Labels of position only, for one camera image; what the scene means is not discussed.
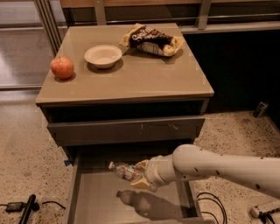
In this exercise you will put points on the metal railing frame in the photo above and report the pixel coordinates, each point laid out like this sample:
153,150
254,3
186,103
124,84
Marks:
191,16

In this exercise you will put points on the open grey middle drawer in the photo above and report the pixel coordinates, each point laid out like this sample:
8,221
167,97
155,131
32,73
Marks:
98,196

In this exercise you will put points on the grey drawer cabinet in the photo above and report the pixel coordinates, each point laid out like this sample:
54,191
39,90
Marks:
139,85

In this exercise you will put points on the closed grey top drawer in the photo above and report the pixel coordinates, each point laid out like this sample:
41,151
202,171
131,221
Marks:
126,130

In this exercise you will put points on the white paper bowl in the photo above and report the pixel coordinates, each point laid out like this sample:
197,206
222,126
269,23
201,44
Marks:
103,56

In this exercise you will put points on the red apple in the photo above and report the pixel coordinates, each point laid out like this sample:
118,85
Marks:
62,68

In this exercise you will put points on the brown snack chip bag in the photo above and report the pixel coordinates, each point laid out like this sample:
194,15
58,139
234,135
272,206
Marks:
150,40

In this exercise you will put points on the small grey floor device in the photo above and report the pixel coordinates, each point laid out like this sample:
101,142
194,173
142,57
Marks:
261,109

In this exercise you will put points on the white power strip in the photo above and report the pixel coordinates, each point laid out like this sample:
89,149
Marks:
266,208

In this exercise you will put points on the black power adapter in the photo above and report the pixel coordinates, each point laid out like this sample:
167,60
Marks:
15,207

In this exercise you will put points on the clear plastic water bottle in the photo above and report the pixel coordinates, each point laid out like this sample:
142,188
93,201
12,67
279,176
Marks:
128,172

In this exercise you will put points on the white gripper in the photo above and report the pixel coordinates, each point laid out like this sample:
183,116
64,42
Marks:
152,172

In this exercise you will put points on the black handheld tool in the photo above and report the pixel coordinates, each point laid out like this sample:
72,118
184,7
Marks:
31,206

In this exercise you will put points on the blue tape piece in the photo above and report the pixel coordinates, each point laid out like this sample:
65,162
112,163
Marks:
67,162

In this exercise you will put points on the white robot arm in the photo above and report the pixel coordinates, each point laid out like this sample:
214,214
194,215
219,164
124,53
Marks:
189,162

